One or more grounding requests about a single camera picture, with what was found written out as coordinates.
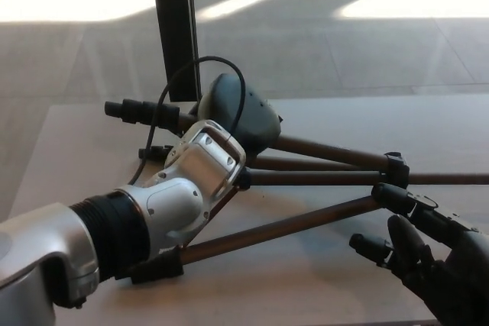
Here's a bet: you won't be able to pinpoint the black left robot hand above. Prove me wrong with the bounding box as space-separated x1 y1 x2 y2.
196 73 285 152

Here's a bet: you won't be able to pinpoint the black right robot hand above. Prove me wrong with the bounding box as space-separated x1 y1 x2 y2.
348 182 489 326

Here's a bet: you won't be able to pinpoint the bronze camera tripod black joints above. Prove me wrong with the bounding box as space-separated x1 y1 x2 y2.
103 99 489 286

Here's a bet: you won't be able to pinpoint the black vertical pillar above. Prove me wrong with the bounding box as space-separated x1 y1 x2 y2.
149 0 203 103

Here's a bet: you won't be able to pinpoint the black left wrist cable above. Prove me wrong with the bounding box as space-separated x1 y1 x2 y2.
127 55 247 186

